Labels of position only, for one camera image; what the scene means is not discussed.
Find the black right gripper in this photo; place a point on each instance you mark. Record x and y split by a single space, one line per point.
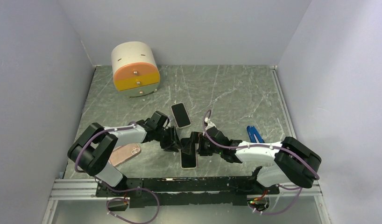
194 139

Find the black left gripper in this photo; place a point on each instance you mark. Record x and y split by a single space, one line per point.
173 143

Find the clear beige phone case back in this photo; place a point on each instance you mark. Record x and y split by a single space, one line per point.
188 125

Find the pink phone case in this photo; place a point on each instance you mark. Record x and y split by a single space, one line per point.
124 153

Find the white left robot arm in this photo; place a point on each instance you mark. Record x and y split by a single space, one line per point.
92 150

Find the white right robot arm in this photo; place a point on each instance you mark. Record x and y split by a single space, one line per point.
285 161

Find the cream round drawer box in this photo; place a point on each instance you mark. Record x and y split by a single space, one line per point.
135 72

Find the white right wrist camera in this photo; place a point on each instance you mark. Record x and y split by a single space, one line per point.
209 124

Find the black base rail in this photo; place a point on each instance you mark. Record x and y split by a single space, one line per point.
235 190

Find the aluminium frame rail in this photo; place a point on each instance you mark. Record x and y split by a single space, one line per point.
73 189

